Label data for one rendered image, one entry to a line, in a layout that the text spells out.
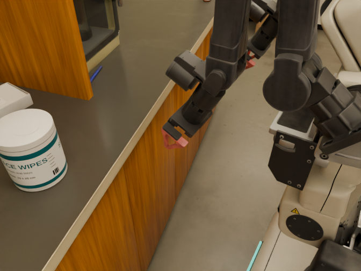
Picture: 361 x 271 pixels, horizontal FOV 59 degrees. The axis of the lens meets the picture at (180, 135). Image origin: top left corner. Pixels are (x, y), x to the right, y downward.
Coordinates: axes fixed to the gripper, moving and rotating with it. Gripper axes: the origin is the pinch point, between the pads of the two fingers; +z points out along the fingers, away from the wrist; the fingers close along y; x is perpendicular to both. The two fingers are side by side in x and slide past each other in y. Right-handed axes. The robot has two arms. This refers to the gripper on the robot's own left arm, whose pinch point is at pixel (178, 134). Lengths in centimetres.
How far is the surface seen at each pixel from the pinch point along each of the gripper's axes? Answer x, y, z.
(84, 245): -0.2, 28.3, 23.6
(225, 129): 16, -121, 104
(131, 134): -10.7, 0.9, 11.8
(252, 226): 59, -53, 82
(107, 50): -45, -32, 27
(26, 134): -23.8, 25.3, 1.6
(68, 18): -42.5, -5.1, -1.7
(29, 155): -20.4, 27.5, 3.5
